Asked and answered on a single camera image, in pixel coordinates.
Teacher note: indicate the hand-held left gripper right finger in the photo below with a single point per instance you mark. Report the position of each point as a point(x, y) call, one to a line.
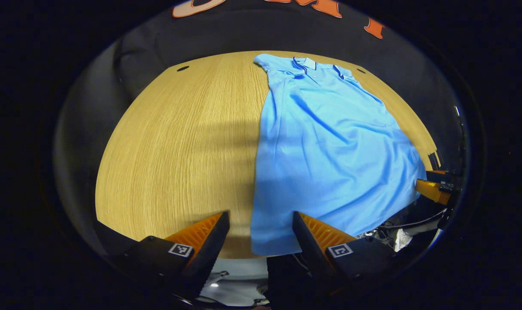
point(312, 254)

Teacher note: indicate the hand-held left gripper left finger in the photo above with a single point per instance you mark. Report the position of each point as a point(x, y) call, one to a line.
point(207, 258)

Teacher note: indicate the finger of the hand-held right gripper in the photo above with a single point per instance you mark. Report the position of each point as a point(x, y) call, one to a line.
point(431, 190)
point(442, 173)

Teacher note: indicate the white crumpled cloth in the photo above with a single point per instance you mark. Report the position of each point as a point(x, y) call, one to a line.
point(402, 239)

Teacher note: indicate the light blue polo T-shirt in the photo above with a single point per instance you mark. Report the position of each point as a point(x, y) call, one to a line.
point(330, 150)

